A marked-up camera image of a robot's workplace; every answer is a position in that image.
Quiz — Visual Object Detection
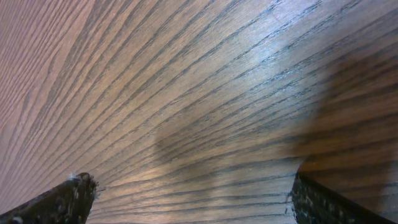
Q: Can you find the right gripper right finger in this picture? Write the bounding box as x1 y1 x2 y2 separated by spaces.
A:
290 172 396 224

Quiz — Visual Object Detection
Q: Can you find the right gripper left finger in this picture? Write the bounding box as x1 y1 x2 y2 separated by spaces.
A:
1 172 98 224

